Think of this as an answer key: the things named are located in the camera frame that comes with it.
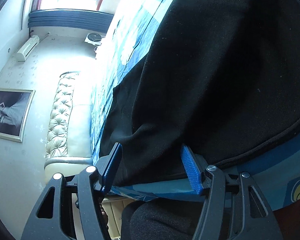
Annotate black pants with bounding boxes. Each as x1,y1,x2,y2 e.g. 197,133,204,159
100,0,300,239

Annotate person's left hand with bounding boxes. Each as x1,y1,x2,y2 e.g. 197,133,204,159
100,203,109,225

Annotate cream tufted leather headboard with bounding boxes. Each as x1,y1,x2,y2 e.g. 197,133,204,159
44,72,93,181

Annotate blue patterned bed sheet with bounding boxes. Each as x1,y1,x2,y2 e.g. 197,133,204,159
91,0,300,210

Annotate framed wedding photo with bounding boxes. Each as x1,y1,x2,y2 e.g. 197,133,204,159
0,88,36,142

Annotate small white desk fan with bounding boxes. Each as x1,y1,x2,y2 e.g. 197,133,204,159
85,33,102,46

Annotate dark blue window curtain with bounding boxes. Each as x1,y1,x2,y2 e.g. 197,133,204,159
27,9,114,33

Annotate white wall air conditioner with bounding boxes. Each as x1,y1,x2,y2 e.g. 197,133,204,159
15,35,40,62

